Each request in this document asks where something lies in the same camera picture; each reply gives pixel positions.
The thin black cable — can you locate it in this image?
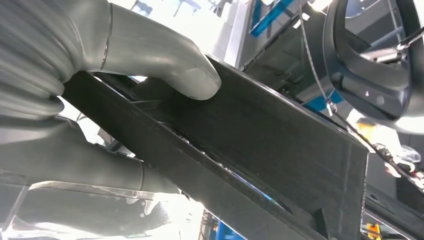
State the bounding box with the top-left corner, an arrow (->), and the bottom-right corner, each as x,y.
299,6 -> 424,191

